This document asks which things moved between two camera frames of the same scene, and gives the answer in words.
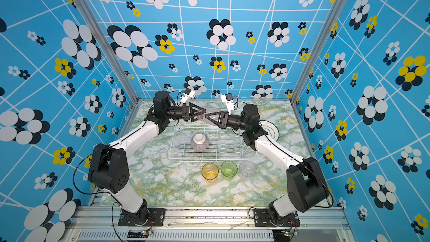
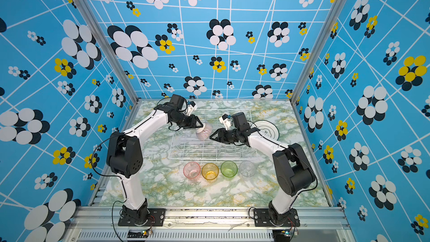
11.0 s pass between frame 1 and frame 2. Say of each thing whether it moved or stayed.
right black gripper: moved
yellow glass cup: stayed
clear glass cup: stayed
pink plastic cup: moved
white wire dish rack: stayed
